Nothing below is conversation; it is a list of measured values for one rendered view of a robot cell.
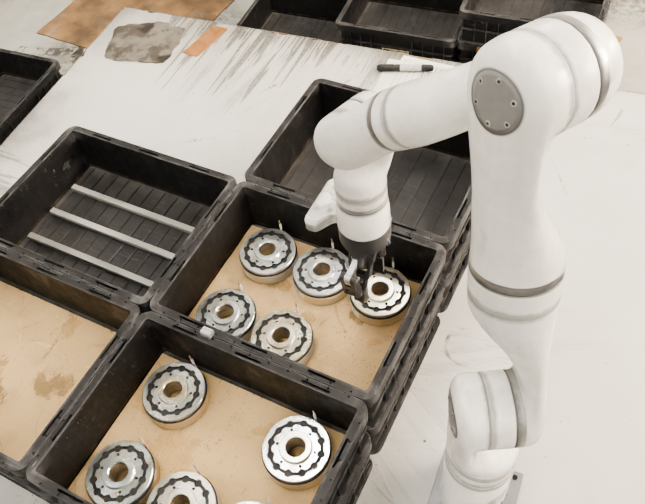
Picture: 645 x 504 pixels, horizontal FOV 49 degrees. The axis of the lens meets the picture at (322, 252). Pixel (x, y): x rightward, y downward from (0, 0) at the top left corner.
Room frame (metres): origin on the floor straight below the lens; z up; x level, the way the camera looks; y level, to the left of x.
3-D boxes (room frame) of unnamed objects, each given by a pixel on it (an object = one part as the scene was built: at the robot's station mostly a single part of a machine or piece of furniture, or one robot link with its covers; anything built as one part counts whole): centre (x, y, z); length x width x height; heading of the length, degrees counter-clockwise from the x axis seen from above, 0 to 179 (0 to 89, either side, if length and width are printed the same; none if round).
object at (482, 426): (0.33, -0.16, 1.01); 0.09 x 0.09 x 0.17; 86
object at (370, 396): (0.66, 0.04, 0.92); 0.40 x 0.30 x 0.02; 55
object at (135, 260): (0.89, 0.37, 0.87); 0.40 x 0.30 x 0.11; 55
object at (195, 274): (0.66, 0.04, 0.87); 0.40 x 0.30 x 0.11; 55
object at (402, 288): (0.65, -0.09, 0.86); 0.10 x 0.10 x 0.01
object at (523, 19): (1.77, -0.76, 0.37); 0.40 x 0.30 x 0.45; 60
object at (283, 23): (2.17, -0.06, 0.26); 0.40 x 0.30 x 0.23; 60
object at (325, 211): (0.63, -0.05, 1.12); 0.11 x 0.09 x 0.06; 56
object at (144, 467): (0.41, 0.35, 0.86); 0.10 x 0.10 x 0.01
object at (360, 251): (0.62, -0.07, 1.04); 0.08 x 0.08 x 0.09
